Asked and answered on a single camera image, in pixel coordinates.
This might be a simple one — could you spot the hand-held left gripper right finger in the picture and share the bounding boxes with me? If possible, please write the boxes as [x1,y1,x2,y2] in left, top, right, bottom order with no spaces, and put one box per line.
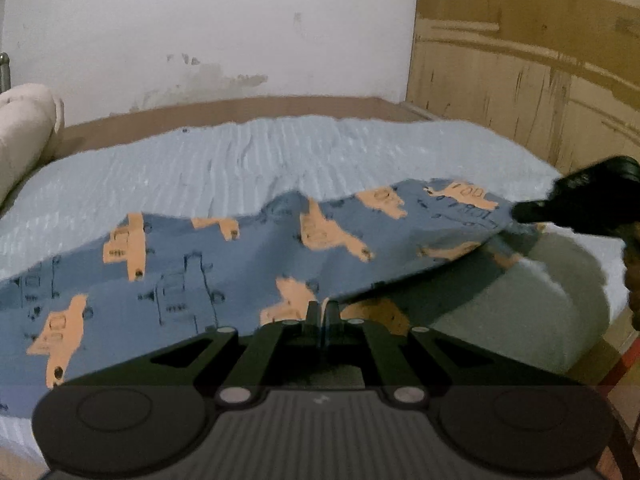
[324,301,577,405]

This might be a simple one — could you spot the grey-green cloth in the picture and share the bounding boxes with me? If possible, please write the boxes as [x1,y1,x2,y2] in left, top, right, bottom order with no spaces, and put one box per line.
[440,234,612,377]

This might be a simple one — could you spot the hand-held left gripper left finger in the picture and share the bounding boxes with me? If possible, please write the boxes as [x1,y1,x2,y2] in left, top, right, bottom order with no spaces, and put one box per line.
[75,301,321,407]

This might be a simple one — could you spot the light blue ribbed bedspread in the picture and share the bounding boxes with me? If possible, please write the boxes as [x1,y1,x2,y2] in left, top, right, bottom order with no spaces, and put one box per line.
[0,115,628,467]

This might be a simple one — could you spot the cream pillow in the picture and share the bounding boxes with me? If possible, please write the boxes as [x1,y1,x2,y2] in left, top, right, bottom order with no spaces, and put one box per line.
[0,82,66,211]

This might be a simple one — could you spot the blue pants with orange print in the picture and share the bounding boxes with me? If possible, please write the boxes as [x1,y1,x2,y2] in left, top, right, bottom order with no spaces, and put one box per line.
[0,177,547,418]

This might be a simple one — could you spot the brown wooden bed frame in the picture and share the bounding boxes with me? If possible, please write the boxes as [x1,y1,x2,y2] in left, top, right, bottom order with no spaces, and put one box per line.
[54,95,438,162]

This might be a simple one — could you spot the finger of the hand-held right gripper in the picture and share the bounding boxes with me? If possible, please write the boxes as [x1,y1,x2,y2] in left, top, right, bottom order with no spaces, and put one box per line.
[512,191,563,226]

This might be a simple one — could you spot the wooden wardrobe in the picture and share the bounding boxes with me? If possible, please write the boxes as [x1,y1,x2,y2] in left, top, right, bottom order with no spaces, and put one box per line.
[404,0,640,183]

